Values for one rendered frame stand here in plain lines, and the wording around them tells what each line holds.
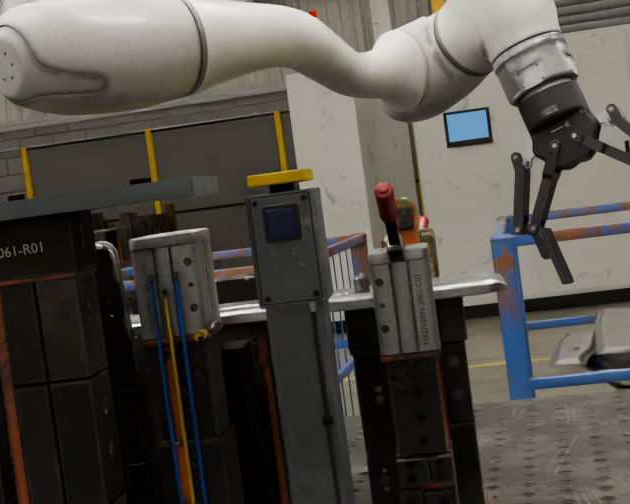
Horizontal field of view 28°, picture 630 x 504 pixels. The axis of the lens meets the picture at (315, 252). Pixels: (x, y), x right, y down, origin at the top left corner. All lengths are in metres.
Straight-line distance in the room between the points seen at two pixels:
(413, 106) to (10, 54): 0.61
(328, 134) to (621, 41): 2.24
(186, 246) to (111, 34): 0.34
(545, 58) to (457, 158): 7.92
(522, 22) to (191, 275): 0.48
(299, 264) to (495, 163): 8.17
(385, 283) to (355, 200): 8.06
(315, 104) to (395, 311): 8.14
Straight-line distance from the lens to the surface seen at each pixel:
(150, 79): 1.17
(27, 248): 1.29
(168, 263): 1.41
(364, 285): 1.59
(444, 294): 1.50
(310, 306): 1.23
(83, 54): 1.14
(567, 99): 1.48
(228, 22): 1.23
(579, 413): 2.19
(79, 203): 1.24
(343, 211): 9.47
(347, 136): 9.45
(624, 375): 3.36
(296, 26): 1.30
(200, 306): 1.41
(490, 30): 1.50
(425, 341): 1.39
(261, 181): 1.24
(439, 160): 9.40
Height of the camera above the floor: 1.14
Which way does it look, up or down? 3 degrees down
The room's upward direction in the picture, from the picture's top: 8 degrees counter-clockwise
